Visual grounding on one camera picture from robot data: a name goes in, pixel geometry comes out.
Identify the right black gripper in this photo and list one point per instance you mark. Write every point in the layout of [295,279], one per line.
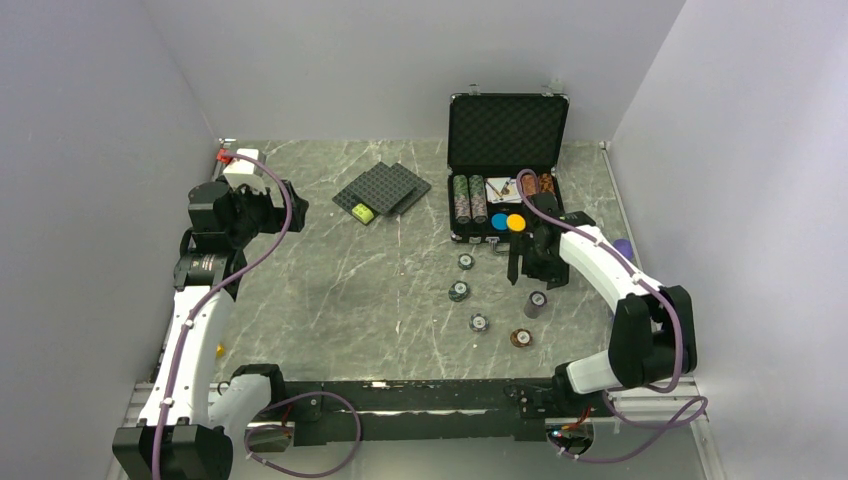
[557,275]

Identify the yellow dealer button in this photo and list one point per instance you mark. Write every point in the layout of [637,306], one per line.
[516,223]

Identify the dark foam pad top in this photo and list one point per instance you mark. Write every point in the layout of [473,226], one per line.
[378,188]

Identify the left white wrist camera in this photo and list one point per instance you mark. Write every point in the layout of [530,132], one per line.
[240,173]

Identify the grey chip stack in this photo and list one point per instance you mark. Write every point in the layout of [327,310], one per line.
[462,209]

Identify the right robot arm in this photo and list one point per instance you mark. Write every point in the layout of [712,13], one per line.
[653,335]

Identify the black poker case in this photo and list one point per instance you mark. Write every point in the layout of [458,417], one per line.
[498,135]

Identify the playing cards deck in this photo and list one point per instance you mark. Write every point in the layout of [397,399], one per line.
[501,190]

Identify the small chip stack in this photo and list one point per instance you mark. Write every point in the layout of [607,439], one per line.
[465,261]

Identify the dark green chip stack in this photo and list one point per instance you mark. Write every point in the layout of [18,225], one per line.
[477,188]

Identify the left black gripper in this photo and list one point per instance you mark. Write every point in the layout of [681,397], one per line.
[275,214]

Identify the yellow-green dice block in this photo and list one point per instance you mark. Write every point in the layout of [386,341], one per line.
[362,213]

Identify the purple-grey chip stack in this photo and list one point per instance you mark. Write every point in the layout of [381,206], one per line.
[479,210]

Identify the purple chip stack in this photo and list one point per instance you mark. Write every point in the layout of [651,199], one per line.
[535,304]

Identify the blue dealer button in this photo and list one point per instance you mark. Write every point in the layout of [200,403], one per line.
[499,221]

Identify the purple cylinder object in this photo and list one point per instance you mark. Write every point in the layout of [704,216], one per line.
[625,248]

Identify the red chip stack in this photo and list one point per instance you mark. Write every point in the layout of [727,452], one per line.
[529,185]

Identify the black base frame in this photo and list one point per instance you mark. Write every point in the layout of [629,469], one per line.
[522,409]

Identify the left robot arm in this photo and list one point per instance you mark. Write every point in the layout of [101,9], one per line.
[180,433]

